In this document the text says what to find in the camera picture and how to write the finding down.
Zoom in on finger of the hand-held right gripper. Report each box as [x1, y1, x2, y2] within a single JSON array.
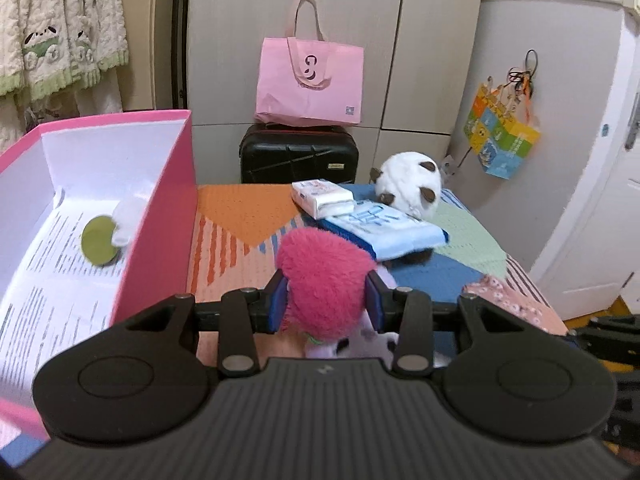
[[570, 315, 640, 362]]

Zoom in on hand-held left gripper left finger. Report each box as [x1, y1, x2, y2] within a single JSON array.
[[122, 270, 290, 379]]

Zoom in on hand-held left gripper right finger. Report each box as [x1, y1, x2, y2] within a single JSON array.
[[364, 270, 524, 379]]

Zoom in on pink and lilac plush toy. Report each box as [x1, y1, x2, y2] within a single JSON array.
[[276, 227, 401, 360]]

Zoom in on blue wet wipes pack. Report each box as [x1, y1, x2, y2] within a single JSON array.
[[320, 200, 449, 262]]

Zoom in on pink cardboard box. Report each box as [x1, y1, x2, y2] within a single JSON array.
[[0, 110, 198, 441]]

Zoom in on green round disc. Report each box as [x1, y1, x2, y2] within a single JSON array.
[[81, 197, 151, 266]]

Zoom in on colourful patchwork blanket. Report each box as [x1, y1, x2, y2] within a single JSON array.
[[187, 183, 568, 361]]

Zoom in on floral bed sheet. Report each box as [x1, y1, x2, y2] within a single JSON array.
[[462, 274, 568, 335]]

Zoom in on white tissue pack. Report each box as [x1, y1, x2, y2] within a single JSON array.
[[291, 178, 357, 220]]

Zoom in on white and brown plush toy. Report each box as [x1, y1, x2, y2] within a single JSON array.
[[370, 151, 443, 221]]

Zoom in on black suitcase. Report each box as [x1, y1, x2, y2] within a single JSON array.
[[239, 124, 360, 185]]

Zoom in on white door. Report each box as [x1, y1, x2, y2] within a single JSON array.
[[530, 10, 640, 321]]

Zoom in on colourful paper bag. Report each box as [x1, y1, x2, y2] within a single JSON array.
[[462, 82, 542, 180]]

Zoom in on pink tote bag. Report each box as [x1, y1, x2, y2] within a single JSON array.
[[255, 0, 365, 127]]

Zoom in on beige wardrobe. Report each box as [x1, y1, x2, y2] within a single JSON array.
[[185, 0, 486, 186]]

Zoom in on cream fleece pajamas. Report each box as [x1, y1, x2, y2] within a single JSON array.
[[0, 0, 128, 156]]

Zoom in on door handle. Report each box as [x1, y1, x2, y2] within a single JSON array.
[[625, 92, 640, 151]]

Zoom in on bundle of lanyards on hook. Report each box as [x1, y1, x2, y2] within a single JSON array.
[[507, 50, 540, 98]]

